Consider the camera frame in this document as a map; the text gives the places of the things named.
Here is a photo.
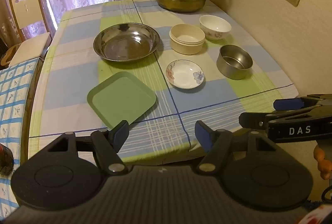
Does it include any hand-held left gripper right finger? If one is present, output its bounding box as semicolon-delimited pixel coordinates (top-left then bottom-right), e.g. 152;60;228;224
194;120;277;175

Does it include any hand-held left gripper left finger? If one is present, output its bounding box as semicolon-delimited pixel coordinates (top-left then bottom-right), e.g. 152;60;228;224
48;120;129;175

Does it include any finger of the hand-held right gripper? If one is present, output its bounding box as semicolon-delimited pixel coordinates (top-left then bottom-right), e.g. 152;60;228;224
239;106;319;132
273;94;332;111

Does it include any green square plate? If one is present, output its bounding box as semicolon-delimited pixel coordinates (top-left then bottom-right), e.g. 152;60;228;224
87;71;157;129

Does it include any small stainless steel bowl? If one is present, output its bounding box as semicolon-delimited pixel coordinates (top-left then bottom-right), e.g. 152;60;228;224
216;44;253;80

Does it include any small floral porcelain dish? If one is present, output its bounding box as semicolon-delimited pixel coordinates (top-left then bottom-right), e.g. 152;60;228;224
165;59;205;90

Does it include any large stainless steel basin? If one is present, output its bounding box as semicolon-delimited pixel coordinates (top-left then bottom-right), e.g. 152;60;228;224
93;23;160;61

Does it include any cream plastic bowl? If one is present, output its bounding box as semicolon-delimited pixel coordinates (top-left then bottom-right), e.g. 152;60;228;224
169;24;206;55

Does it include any white floral porcelain bowl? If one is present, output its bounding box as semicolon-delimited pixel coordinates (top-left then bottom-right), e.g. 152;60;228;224
199;15;232;41

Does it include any person's right hand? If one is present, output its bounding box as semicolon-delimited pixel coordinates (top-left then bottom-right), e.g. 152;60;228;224
313;146;332;181

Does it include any checked pastel tablecloth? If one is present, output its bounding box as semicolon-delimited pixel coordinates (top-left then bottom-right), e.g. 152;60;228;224
27;0;299;165

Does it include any red white patterned cloth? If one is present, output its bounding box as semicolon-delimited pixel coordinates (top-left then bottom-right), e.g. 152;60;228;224
302;203;332;224

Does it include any blue checked cloth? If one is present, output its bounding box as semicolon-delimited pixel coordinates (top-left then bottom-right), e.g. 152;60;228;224
0;59;39;214

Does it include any tan curved wooden object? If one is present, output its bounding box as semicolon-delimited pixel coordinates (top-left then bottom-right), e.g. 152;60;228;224
0;45;19;66

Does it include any white wooden chair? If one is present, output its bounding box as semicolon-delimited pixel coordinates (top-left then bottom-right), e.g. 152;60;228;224
9;0;52;67

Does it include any black cable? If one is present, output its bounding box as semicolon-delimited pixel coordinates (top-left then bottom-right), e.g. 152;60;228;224
321;182;332;202

